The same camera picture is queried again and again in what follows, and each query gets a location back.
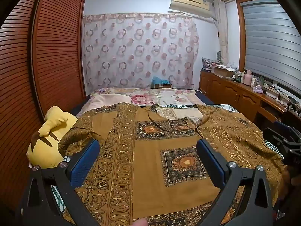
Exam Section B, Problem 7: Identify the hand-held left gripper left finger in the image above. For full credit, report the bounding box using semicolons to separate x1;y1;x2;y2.
19;138;101;226

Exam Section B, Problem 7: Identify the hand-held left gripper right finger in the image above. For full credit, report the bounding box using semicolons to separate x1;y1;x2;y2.
196;138;274;226

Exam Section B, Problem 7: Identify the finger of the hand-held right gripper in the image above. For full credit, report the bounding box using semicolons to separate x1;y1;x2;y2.
263;122;301;147

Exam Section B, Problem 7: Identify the brown patterned shirt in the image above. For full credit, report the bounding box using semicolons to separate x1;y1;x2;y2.
58;104;286;226

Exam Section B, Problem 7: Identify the yellow plush toy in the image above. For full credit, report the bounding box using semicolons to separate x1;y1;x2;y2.
26;106;79;170

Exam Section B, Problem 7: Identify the green leaf print blanket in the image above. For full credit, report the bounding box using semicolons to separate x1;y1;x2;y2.
50;141;286;219

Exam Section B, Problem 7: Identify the beige pillow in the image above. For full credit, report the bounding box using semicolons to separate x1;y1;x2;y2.
81;94;132;117

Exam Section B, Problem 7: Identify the long wooden cabinet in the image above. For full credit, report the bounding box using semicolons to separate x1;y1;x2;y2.
199;70;301;134

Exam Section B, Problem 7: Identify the floral blanket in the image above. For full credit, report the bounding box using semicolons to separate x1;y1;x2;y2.
90;88;205;120

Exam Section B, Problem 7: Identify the flat cardboard box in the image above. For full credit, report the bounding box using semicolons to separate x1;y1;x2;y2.
213;65;236;78

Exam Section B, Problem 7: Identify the grey window blind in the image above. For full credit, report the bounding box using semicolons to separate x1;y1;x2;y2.
242;0;301;99

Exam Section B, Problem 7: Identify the floral cushion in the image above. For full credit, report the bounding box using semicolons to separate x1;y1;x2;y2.
202;57;221;72

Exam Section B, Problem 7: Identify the beige window curtain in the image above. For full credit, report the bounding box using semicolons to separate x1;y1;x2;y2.
213;0;230;66

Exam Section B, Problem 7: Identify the sheer ring-patterned curtain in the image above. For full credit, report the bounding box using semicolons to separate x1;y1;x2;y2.
82;14;200;90

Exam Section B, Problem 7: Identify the wall air conditioner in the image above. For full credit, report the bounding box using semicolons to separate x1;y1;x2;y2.
170;0;212;18

